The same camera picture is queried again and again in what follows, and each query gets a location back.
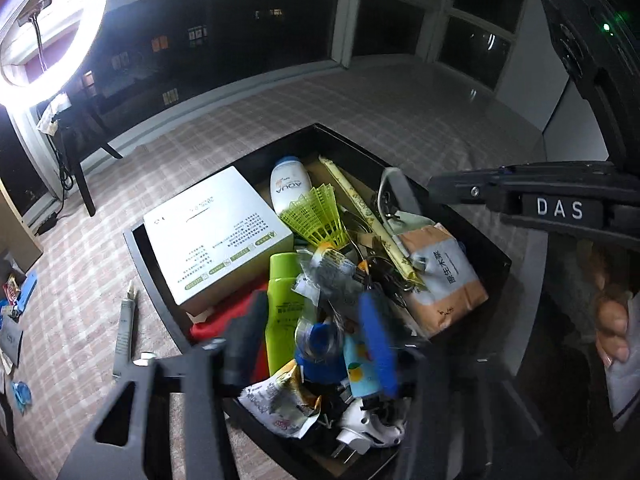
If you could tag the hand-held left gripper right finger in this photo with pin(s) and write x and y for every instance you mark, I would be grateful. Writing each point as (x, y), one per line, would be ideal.
(377, 340)

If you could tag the white plastic bottle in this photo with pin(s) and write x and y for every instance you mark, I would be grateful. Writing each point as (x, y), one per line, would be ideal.
(287, 185)

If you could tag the white snack packet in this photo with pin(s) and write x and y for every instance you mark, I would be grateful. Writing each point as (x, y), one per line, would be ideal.
(277, 400)

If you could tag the pink plaid blanket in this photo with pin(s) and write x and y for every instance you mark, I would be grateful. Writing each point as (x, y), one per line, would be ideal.
(200, 125)

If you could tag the brown cardboard box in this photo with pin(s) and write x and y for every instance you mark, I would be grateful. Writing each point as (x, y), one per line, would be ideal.
(17, 230)

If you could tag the white plug adapter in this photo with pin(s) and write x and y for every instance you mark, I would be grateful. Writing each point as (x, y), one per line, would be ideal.
(365, 425)

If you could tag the red snack packet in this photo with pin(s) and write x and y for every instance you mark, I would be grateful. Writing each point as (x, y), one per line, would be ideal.
(9, 292)

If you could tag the crumpled clear plastic wrapper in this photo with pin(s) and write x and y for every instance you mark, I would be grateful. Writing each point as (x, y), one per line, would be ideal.
(325, 270)

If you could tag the red cloth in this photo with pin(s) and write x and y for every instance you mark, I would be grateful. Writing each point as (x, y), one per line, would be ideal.
(215, 325)

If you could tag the white flat box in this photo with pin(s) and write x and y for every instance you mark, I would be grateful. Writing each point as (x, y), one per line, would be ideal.
(215, 240)

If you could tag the light blue printed bottle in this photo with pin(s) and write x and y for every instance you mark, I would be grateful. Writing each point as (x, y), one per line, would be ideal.
(362, 367)

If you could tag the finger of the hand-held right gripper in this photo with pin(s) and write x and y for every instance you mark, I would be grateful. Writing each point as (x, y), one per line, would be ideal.
(465, 187)

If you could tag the blue capped bottle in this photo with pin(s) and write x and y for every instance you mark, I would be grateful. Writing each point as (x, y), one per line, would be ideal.
(320, 347)

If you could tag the green plastic shuttlecock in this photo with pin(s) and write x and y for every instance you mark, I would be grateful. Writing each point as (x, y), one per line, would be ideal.
(312, 215)

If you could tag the grey metal tool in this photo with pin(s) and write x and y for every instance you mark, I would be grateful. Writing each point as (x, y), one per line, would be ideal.
(402, 190)

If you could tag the black storage box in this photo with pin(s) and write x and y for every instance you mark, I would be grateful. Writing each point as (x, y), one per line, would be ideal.
(310, 145)

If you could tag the black power strip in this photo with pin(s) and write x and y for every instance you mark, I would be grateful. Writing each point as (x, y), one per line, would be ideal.
(47, 223)

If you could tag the white window frame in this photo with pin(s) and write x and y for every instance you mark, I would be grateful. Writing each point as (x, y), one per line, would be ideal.
(345, 25)

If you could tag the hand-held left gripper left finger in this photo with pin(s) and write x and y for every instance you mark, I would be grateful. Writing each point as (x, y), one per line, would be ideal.
(247, 330)

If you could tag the person's right hand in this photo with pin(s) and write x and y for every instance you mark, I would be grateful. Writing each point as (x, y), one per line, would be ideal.
(612, 325)

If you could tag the green plastic bottle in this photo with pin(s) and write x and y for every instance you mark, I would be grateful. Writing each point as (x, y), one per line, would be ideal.
(280, 310)

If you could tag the white printed tube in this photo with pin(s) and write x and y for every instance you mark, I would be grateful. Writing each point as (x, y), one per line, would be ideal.
(122, 340)

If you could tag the paper-wrapped chopsticks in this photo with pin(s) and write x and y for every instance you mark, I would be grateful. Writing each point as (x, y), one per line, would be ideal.
(350, 192)

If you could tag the blue folding stand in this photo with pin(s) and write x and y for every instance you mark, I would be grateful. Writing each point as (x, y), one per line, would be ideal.
(27, 287)

